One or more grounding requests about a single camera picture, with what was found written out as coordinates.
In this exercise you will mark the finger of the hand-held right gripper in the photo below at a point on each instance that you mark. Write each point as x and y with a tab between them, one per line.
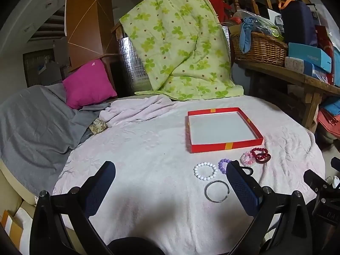
314	181
336	163

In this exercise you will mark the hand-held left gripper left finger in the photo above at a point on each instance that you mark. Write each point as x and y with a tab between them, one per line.
102	184

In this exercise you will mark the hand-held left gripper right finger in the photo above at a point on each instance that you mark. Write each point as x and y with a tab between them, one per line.
240	188

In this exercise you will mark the silver metal bangle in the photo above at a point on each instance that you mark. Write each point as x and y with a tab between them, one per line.
205	191

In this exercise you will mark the dark red hair band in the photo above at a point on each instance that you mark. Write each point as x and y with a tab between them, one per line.
267	160

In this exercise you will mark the red cardboard box tray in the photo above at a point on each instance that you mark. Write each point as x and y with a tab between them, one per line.
225	146

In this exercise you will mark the coral cloth bag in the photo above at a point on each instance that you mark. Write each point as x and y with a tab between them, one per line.
329	119

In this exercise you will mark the pale pink blanket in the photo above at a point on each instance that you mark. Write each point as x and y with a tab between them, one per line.
148	151

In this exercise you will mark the patterned beige cloth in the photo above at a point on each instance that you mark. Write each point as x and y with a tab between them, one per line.
97	126

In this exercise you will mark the grey blanket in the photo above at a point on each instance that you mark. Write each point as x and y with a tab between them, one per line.
34	132

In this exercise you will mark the cream sofa cushion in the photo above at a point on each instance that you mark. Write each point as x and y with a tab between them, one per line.
13	186

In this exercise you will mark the wooden bench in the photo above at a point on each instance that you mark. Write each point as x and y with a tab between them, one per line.
292	78

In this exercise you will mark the magenta pillow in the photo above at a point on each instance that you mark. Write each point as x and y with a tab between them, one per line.
87	85

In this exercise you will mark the white and blue box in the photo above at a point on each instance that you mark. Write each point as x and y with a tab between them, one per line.
294	63

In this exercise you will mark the blue cardboard box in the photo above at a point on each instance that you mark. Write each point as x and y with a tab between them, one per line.
308	55

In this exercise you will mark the wicker basket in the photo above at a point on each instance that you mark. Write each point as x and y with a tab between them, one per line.
260	47

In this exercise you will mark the navy bag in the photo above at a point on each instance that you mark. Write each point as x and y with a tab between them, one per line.
297	24

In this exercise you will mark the blue cloth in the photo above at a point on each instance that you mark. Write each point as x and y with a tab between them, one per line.
245	37

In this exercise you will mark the green floral quilt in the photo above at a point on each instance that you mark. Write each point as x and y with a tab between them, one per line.
175	45

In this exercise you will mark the orange wooden panel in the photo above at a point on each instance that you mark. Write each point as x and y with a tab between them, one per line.
85	18

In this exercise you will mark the red garment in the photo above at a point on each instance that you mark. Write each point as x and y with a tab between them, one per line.
219	8

